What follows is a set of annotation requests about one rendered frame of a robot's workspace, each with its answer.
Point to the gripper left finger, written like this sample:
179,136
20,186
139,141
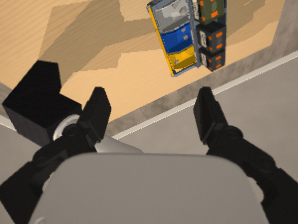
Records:
21,192

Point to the blue bin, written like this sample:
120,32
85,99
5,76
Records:
174,39

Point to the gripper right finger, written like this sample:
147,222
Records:
280,202

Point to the yellow open bin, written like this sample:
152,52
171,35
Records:
186,57

